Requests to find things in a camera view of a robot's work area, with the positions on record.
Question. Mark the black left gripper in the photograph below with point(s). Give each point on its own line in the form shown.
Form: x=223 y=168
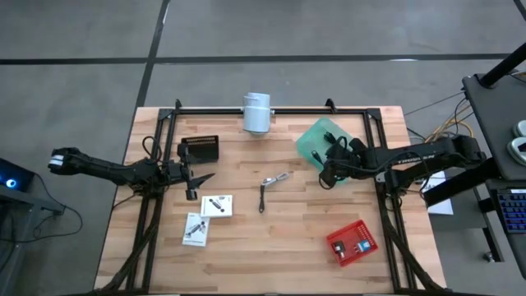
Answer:
x=187 y=172

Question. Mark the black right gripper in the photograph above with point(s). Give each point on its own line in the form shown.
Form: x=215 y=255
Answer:
x=353 y=158

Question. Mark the white printed product box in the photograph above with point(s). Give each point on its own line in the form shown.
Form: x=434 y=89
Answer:
x=216 y=205
x=196 y=229

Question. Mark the small black and silver tool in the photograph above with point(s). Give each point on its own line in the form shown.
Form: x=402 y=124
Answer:
x=261 y=201

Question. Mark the black charger with white labels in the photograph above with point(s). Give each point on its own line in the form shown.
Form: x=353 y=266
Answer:
x=339 y=249

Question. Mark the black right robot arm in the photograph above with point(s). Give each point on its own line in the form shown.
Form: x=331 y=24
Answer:
x=411 y=158

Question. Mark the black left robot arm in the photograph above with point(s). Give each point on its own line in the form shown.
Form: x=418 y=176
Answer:
x=102 y=169

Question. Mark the teal translucent plastic bin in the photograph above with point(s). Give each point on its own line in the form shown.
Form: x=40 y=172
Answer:
x=312 y=137

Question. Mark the black slotted plastic basket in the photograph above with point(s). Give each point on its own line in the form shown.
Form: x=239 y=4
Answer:
x=203 y=150

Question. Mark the red plastic mesh basket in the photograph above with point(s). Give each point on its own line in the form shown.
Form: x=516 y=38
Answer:
x=349 y=235

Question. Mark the white cylindrical spotlight lamp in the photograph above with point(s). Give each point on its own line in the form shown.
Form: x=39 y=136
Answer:
x=257 y=115

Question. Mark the small blue packaged item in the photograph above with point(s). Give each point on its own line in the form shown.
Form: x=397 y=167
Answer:
x=362 y=246

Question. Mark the white paper sheet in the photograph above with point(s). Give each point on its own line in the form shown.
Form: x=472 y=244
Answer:
x=441 y=206

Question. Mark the dark grey side desk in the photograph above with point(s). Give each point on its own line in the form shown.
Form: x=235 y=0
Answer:
x=493 y=119

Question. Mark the white handheld controller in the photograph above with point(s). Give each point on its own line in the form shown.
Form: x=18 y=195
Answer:
x=522 y=129
x=517 y=152

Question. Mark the black keyboard with blue keys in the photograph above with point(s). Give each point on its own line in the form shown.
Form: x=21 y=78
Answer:
x=513 y=211

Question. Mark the black computer with blue light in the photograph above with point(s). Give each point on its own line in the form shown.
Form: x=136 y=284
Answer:
x=12 y=178

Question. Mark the grey equipment cart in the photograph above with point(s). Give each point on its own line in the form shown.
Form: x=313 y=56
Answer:
x=16 y=230

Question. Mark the black aluminium table frame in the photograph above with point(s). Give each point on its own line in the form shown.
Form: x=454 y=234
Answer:
x=328 y=111

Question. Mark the black slanted post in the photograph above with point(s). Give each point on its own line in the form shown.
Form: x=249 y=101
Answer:
x=503 y=66

